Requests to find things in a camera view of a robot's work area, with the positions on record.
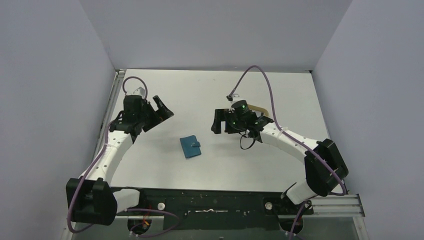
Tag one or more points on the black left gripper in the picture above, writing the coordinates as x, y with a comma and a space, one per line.
151, 115

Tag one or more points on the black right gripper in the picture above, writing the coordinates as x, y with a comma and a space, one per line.
222, 120

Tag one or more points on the blue leather card holder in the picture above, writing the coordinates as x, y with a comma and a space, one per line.
191, 147

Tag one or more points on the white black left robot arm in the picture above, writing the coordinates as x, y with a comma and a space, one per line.
99, 175

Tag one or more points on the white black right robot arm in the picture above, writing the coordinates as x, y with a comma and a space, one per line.
324, 166

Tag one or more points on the beige oval plastic tray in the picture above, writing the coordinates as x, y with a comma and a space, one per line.
259, 109

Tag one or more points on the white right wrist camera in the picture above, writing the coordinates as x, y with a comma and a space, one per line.
235, 97

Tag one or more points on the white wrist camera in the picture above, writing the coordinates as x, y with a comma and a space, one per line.
140, 91
235, 97

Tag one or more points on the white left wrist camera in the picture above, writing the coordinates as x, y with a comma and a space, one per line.
140, 91

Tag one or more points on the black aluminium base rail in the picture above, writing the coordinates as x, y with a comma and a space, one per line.
183, 209

